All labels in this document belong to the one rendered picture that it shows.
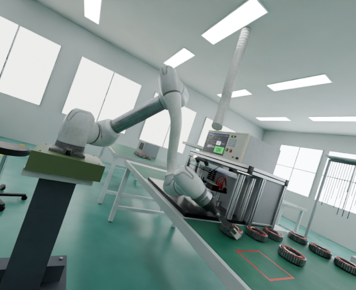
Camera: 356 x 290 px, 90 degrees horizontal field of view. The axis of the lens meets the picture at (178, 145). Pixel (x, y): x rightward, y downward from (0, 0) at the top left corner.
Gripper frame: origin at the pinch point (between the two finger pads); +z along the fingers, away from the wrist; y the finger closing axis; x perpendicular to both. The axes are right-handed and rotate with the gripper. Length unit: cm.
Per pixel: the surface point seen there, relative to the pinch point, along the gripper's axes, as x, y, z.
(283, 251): 11.2, 11.4, 18.4
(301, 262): 13.3, 16.3, 23.3
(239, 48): 203, -184, -76
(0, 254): -128, -54, -68
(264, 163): 50, -33, 6
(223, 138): 42, -46, -25
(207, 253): -13.2, 20.2, -14.8
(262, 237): 9.1, 0.8, 15.6
